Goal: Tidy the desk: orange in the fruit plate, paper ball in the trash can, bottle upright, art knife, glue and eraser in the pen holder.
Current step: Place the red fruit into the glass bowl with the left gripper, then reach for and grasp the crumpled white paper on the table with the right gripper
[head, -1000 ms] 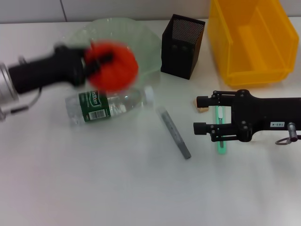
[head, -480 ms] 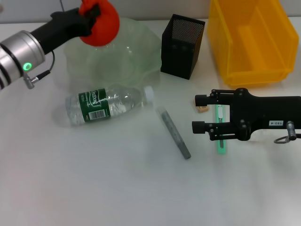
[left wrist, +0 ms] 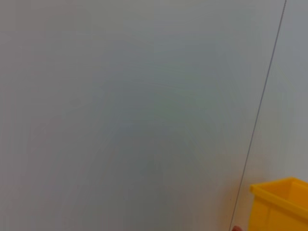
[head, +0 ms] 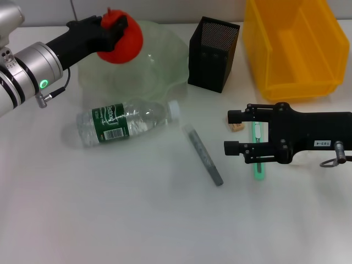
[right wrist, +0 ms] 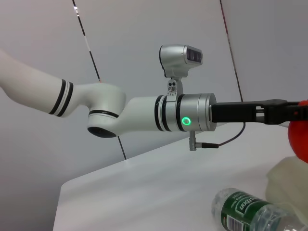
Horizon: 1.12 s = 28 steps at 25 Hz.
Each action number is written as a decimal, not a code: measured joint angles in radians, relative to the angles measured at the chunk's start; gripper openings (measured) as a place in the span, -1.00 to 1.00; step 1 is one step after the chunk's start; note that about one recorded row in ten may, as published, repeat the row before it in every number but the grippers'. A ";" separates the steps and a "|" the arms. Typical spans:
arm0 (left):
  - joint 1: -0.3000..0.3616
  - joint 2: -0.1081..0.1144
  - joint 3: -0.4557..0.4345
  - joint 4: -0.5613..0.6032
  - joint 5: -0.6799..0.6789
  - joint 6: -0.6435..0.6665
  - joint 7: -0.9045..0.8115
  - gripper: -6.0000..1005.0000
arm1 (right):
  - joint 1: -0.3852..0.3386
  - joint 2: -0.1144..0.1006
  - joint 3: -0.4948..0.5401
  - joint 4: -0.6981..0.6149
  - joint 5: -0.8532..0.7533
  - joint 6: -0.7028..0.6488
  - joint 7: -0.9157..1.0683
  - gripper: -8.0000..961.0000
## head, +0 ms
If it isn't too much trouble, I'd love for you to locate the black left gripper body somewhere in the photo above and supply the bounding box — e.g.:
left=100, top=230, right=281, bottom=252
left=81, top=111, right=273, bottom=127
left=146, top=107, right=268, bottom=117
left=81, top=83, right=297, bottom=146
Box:
left=45, top=29, right=111, bottom=69

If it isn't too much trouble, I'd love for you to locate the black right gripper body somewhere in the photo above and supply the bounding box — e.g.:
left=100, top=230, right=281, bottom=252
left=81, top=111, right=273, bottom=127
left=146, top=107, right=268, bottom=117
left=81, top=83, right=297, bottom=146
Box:
left=268, top=102, right=352, bottom=165

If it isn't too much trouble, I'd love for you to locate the red-orange toy orange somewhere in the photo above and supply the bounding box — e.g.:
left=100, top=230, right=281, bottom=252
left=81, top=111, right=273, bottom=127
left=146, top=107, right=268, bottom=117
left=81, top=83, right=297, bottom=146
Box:
left=96, top=7, right=144, bottom=65

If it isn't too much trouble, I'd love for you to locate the green utility knife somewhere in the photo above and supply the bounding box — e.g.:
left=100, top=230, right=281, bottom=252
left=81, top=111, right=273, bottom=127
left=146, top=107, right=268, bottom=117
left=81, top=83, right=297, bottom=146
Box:
left=250, top=120, right=267, bottom=182

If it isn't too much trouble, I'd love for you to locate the green label water bottle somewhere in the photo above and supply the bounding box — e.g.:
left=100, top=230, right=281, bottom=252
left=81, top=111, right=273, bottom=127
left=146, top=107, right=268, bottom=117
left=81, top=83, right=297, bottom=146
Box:
left=75, top=100, right=182, bottom=147

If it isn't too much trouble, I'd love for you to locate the tan rubber eraser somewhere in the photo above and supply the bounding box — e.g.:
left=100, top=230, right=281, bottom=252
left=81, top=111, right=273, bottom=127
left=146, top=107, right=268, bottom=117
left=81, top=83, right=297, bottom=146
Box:
left=225, top=117, right=245, bottom=133

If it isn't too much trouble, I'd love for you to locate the pale green glass fruit plate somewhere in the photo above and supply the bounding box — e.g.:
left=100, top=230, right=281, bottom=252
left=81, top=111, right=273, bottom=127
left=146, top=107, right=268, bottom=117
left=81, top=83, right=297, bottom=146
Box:
left=78, top=19, right=190, bottom=103

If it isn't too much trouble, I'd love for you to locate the black mesh pen holder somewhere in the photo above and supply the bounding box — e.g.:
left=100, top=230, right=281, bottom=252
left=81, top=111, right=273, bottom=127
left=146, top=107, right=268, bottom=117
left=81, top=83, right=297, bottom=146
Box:
left=188, top=15, right=241, bottom=94

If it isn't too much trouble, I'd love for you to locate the yellow plastic storage bin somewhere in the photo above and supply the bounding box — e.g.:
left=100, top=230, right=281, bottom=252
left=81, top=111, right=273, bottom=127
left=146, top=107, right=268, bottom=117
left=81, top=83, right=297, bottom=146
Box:
left=241, top=0, right=350, bottom=103

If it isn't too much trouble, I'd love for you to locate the right gripper connector cable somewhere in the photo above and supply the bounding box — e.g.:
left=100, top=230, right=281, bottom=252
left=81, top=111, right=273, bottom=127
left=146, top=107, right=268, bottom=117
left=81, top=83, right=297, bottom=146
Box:
left=319, top=140, right=352, bottom=168

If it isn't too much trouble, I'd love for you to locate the gripper connector cable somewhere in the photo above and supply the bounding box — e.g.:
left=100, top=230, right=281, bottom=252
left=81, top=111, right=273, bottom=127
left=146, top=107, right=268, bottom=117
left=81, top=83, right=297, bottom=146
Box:
left=319, top=140, right=352, bottom=168
left=35, top=68, right=71, bottom=108

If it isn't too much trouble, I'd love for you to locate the left gripper connector cable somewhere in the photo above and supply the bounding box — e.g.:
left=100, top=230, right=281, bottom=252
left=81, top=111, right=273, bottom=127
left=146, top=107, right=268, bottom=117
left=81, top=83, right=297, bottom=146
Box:
left=35, top=68, right=71, bottom=108

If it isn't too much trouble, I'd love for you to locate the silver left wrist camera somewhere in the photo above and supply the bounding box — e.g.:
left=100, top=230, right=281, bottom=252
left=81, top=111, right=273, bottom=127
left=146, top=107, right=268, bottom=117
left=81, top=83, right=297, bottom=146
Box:
left=0, top=0, right=25, bottom=49

